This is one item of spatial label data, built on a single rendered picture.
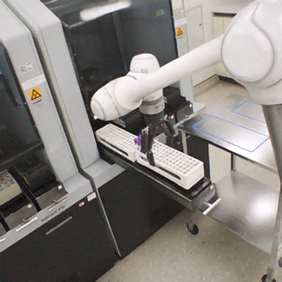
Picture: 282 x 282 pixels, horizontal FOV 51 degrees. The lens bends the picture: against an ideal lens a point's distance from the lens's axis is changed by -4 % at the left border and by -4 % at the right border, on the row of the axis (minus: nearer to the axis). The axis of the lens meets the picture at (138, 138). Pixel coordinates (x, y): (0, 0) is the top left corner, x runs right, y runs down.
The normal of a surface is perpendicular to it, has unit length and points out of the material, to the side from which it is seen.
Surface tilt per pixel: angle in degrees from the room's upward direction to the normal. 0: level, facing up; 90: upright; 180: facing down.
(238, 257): 0
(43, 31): 90
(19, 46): 90
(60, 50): 90
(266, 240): 0
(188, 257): 0
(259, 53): 85
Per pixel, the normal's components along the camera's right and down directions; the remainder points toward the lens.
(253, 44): -0.74, 0.43
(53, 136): 0.64, 0.32
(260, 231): -0.18, -0.83
